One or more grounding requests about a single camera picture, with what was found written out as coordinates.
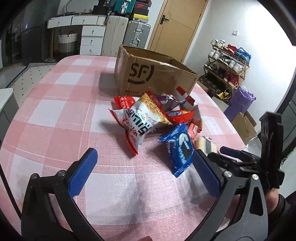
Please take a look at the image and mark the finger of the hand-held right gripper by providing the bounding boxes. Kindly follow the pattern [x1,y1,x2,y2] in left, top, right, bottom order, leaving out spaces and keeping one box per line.
[220,146,262,164]
[207,152,262,179]

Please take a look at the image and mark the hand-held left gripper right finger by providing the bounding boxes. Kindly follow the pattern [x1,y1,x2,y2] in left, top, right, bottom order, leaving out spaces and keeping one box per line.
[193,150,270,241]

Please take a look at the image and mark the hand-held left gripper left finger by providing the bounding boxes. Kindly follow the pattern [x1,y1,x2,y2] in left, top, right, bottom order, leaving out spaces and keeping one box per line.
[21,148,111,241]

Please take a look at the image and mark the clear cake packet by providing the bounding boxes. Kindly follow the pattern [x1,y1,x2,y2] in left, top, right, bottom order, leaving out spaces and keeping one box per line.
[194,136,219,156]

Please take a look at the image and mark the white red snack bag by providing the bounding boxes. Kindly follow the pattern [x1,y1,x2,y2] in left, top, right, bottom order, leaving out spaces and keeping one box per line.
[109,108,145,158]

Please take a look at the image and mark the brown cardboard box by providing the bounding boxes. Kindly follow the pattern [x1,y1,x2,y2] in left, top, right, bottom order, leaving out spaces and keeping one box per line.
[114,45,199,98]

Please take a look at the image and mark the person's right hand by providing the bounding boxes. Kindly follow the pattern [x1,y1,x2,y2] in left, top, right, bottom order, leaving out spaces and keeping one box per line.
[265,188,282,215]

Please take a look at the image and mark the patterned cardboard box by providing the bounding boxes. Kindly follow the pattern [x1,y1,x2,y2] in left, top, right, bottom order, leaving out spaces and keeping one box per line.
[231,111,258,144]

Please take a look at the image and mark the blue cookie packet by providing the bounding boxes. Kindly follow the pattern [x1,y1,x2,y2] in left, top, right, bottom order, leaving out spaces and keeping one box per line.
[158,123,195,178]

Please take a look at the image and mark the purple bag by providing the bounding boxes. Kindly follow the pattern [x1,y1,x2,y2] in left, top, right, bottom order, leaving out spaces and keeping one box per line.
[224,86,257,122]

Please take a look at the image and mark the brown red snack packet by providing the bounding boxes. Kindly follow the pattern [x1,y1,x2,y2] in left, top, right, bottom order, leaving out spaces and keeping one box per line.
[188,104,204,139]

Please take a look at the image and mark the pink checked tablecloth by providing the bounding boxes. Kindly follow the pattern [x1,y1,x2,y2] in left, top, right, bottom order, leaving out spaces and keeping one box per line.
[0,55,247,241]

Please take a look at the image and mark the red packet with blue label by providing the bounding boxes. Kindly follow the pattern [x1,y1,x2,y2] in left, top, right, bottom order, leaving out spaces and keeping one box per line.
[165,109,197,126]

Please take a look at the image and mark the red white snack packet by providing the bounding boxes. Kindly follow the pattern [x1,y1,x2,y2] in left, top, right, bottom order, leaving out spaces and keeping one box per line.
[176,86,196,109]

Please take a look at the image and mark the yellow white noodle snack bag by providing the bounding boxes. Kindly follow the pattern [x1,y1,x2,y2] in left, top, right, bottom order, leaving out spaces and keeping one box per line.
[124,93,174,139]

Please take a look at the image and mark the purple snack packet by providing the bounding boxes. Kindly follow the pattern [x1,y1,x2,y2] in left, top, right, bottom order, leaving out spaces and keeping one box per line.
[155,93,183,112]

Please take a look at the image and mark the grey white container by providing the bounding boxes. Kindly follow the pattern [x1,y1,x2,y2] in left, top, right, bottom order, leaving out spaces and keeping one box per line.
[0,88,20,139]

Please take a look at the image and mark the black white patterned rug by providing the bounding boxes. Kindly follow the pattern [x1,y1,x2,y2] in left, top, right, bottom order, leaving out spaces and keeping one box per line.
[9,61,58,102]

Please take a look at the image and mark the woven laundry basket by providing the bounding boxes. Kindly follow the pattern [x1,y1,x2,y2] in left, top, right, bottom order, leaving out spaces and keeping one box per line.
[57,31,78,55]

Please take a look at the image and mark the white drawer cabinet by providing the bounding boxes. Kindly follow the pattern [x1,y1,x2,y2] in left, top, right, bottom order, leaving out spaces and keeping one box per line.
[80,25,107,56]

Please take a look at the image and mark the dark grey refrigerator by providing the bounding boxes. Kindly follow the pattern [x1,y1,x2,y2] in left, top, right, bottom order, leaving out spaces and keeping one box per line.
[21,24,50,66]

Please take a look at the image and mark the wooden door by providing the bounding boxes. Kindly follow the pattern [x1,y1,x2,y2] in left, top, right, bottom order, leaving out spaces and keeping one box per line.
[147,0,210,63]

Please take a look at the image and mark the beige suitcase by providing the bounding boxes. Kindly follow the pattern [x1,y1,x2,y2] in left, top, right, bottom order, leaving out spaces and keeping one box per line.
[103,15,129,57]

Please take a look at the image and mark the silver suitcase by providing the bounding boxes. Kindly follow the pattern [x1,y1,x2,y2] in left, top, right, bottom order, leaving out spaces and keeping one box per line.
[125,20,151,49]

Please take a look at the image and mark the white desk with drawers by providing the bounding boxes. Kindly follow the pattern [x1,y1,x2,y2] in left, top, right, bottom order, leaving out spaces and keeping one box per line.
[47,14,107,30]

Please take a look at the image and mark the teal suitcase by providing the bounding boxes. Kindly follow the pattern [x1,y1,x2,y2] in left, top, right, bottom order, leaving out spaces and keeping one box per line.
[113,0,136,16]

